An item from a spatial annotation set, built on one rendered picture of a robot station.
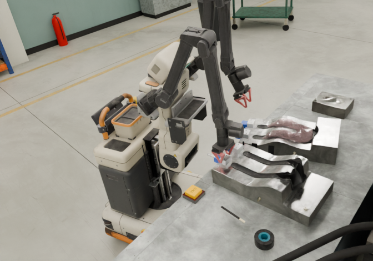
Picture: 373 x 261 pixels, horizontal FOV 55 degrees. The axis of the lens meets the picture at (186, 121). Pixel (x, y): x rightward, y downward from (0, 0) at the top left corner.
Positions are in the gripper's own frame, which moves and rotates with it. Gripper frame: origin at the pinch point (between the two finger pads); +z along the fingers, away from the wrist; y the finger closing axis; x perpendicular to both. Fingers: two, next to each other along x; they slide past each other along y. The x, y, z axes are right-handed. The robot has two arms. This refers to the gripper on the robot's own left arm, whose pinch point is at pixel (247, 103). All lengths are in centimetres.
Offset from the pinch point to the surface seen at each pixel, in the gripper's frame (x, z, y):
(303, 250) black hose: -38, 32, -77
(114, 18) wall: 407, -104, 381
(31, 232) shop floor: 179, 22, -70
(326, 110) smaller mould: -27, 32, 32
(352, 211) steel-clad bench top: -47, 45, -43
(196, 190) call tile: 12, 12, -59
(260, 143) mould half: -4.9, 17.9, -16.3
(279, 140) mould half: -15.9, 18.9, -15.9
